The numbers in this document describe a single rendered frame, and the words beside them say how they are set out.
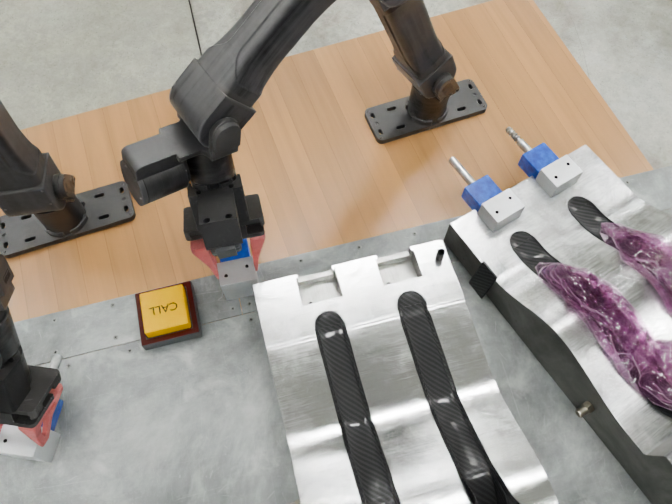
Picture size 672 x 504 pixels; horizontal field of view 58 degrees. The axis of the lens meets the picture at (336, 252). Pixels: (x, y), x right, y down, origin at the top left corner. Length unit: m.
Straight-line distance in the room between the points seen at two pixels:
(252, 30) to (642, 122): 1.78
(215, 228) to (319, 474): 0.30
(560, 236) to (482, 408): 0.29
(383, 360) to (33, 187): 0.49
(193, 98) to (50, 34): 1.85
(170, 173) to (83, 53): 1.71
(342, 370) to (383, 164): 0.37
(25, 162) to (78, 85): 1.48
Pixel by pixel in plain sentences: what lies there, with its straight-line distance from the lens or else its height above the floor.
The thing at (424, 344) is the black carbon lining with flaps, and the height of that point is 0.88.
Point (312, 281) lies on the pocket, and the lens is 0.81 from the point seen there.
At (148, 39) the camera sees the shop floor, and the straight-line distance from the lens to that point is 2.38.
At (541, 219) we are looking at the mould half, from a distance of 0.91.
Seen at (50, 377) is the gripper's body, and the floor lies 0.92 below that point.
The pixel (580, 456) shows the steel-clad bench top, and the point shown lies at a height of 0.80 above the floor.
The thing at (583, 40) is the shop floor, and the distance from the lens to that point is 2.45.
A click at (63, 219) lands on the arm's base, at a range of 0.95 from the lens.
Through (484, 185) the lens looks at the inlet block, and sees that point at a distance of 0.90.
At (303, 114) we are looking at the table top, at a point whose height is 0.80.
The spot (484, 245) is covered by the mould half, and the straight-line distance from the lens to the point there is 0.87.
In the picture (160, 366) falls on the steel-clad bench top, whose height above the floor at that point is 0.80.
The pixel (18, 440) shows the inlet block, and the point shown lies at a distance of 0.85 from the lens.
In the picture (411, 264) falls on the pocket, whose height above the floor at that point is 0.86.
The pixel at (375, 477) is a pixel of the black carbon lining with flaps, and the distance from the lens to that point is 0.71.
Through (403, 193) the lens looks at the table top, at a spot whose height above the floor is 0.80.
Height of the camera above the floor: 1.61
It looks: 64 degrees down
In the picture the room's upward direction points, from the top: 1 degrees clockwise
